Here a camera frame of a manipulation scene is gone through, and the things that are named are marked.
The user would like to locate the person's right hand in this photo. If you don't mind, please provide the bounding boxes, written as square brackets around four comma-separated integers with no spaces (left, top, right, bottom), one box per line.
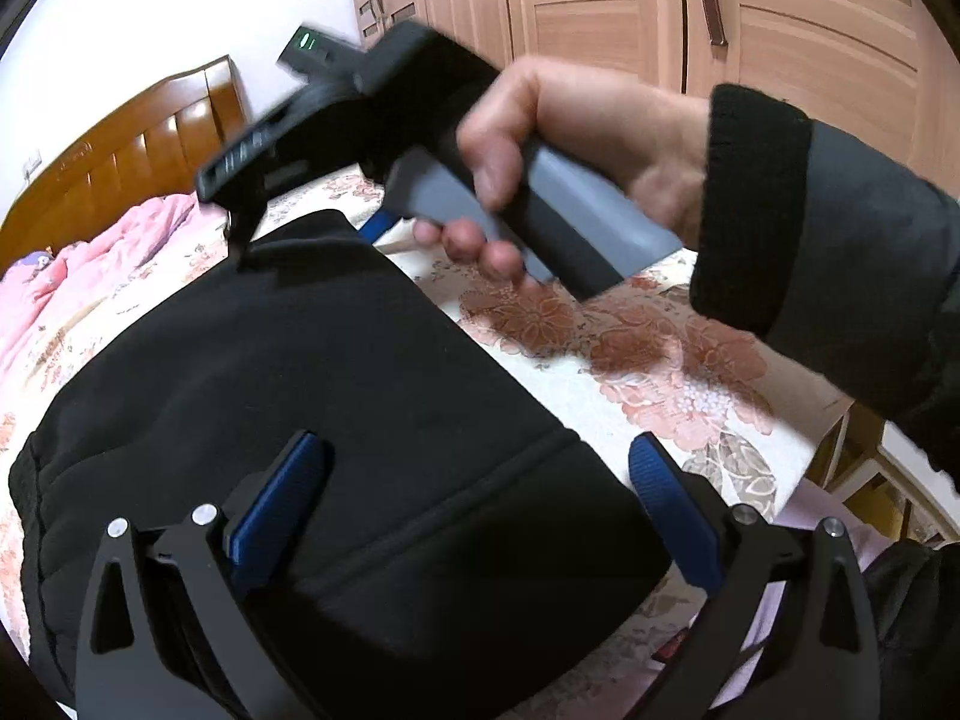
[412,56,713,286]

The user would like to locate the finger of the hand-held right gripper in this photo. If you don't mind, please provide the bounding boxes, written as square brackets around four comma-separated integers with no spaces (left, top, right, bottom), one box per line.
[225,191,265,271]
[358,210,410,245]

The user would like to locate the person's right forearm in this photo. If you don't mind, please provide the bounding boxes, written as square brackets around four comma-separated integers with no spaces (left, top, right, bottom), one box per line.
[688,82,960,475]

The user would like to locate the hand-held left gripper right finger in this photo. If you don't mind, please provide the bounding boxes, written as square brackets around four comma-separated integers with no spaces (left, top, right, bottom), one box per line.
[627,432,880,720]

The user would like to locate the pink quilt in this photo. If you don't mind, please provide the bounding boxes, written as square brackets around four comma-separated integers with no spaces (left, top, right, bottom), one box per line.
[0,193,226,361]

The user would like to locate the black pants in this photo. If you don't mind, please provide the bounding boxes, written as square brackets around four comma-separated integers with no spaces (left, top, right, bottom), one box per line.
[7,210,672,720]

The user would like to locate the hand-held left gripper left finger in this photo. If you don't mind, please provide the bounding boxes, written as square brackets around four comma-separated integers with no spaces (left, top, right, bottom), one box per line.
[75,430,353,720]

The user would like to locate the wooden headboard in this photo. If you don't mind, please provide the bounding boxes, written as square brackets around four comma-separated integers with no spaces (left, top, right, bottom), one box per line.
[0,56,252,271]

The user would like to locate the floral bed sheet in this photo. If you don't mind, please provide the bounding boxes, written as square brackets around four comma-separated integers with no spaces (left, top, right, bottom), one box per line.
[0,165,856,720]

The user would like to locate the wooden wardrobe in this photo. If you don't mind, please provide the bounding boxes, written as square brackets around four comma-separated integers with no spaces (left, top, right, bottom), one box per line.
[345,0,960,188]

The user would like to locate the light wooden bed frame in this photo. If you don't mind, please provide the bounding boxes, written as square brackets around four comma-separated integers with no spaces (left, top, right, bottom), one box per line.
[806,405,960,542]

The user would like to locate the person's dark jacket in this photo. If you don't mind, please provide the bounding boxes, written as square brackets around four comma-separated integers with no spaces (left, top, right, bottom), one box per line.
[862,540,960,720]

